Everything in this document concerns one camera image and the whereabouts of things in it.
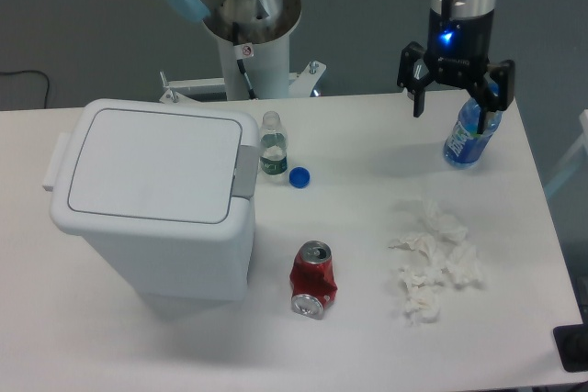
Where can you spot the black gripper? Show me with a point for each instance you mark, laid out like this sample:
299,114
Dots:
457,55

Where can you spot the crushed red soda can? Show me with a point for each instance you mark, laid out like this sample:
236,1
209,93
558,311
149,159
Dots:
312,280

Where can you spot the white plastic trash can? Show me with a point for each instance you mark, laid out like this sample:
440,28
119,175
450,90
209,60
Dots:
163,257

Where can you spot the white trash can lid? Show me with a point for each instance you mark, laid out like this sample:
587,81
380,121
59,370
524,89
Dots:
155,165

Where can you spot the blue water bottle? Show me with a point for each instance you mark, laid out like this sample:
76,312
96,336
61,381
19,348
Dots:
465,145

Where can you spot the white object right edge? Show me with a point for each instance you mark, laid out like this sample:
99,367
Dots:
570,162

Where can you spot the crumpled white tissue top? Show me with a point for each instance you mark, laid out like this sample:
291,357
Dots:
445,225

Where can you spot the crumpled white tissue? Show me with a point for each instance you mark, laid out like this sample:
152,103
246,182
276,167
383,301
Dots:
464,266
422,242
445,225
422,304

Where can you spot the crumpled white tissue left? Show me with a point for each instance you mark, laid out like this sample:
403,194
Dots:
422,242

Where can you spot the blue bottle cap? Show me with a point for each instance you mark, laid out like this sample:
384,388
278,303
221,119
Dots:
299,177

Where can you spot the crumpled white tissue right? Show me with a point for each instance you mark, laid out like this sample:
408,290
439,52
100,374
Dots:
464,266

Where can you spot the clear bottle green label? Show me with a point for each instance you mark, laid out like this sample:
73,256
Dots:
274,144

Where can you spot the crumpled white tissue bottom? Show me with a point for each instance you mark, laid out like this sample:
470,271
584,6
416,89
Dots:
422,304

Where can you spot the grey lid push button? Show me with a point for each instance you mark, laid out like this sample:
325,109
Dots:
245,172

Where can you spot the black device at edge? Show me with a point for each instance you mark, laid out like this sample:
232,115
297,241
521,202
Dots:
571,341

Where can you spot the white metal base frame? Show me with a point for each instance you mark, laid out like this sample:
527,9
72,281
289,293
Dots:
299,85

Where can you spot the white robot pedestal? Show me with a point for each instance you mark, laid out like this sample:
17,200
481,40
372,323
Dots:
262,63

